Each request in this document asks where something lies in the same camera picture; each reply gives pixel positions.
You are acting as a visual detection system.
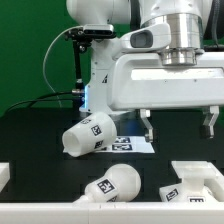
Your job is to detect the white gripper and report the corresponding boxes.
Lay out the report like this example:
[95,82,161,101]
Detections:
[107,23,224,142]

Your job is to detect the white lamp base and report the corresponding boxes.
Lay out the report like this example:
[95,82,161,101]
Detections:
[159,161,224,203]

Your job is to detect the white lamp bulb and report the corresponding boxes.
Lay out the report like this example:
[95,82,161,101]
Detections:
[76,164,141,203]

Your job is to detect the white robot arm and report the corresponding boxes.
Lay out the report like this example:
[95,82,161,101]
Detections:
[66,0,224,138]

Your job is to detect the white lamp shade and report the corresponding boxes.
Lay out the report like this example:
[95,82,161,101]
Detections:
[62,112,117,157]

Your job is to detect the printed marker sheet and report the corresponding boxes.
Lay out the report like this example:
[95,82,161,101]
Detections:
[63,135,156,155]

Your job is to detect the white left border block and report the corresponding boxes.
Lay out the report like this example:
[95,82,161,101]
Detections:
[0,163,10,192]

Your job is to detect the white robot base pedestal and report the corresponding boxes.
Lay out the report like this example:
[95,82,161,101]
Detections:
[79,40,114,114]

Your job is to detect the black power cables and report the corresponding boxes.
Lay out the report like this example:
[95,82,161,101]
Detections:
[4,91,83,114]

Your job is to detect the camera on black stand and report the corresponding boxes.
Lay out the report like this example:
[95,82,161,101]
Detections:
[64,24,116,95]

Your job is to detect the grey camera cable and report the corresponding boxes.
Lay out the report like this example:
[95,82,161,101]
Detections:
[42,25,83,108]

